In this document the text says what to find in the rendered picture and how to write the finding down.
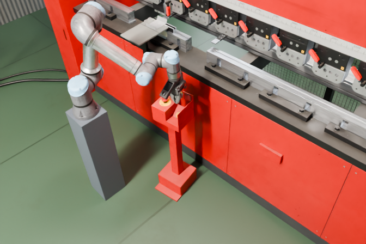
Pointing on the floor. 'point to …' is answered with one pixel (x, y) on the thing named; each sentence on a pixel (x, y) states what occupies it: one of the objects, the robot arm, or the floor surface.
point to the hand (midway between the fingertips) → (175, 103)
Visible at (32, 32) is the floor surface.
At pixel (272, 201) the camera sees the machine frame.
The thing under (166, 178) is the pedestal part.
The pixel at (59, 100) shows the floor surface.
